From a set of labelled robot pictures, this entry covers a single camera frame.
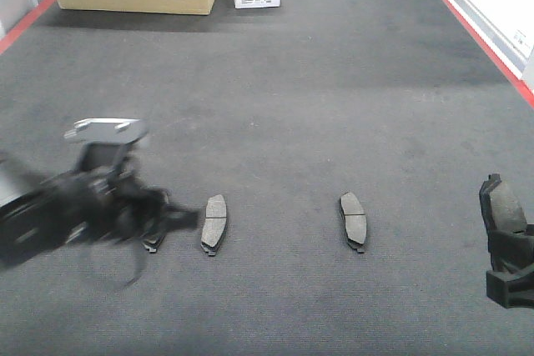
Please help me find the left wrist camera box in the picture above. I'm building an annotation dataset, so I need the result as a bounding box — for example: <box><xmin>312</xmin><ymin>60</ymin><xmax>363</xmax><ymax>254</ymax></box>
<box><xmin>63</xmin><ymin>118</ymin><xmax>149</xmax><ymax>144</ymax></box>

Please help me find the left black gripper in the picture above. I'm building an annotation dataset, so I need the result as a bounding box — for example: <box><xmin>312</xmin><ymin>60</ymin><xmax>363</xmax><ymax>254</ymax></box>
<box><xmin>1</xmin><ymin>163</ymin><xmax>199</xmax><ymax>268</ymax></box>

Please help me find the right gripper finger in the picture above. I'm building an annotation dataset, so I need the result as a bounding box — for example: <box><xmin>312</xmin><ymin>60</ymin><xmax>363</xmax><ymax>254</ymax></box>
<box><xmin>487</xmin><ymin>224</ymin><xmax>533</xmax><ymax>273</ymax></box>
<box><xmin>486</xmin><ymin>266</ymin><xmax>533</xmax><ymax>309</ymax></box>

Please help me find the grey brake pad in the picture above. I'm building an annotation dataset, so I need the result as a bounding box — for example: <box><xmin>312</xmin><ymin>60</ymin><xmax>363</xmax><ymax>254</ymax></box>
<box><xmin>340</xmin><ymin>192</ymin><xmax>367</xmax><ymax>254</ymax></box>
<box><xmin>201</xmin><ymin>194</ymin><xmax>229</xmax><ymax>257</ymax></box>
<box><xmin>478</xmin><ymin>173</ymin><xmax>528</xmax><ymax>243</ymax></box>
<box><xmin>141</xmin><ymin>228</ymin><xmax>167</xmax><ymax>253</ymax></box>

